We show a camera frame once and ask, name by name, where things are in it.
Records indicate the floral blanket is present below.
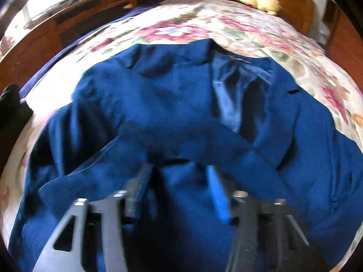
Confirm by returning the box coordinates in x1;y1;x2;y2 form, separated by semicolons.
0;0;363;233

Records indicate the wooden desk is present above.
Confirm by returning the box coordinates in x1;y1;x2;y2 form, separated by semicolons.
0;0;134;91

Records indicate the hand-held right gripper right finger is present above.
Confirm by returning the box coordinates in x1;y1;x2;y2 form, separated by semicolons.
206;164;329;272

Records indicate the blue suit jacket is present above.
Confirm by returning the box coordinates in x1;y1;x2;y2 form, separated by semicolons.
8;38;363;272

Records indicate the wooden slatted wardrobe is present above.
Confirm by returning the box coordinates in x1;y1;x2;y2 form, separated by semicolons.
323;0;363;71

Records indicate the black clothes pile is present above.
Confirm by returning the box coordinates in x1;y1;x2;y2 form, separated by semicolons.
0;83;34;173

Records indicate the yellow plush toy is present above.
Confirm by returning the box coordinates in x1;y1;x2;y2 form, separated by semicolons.
221;0;282;16

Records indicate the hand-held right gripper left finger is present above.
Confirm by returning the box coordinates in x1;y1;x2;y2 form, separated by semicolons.
34;163;155;272

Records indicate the wooden bed headboard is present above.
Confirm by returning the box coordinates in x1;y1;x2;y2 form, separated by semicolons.
181;0;316;39

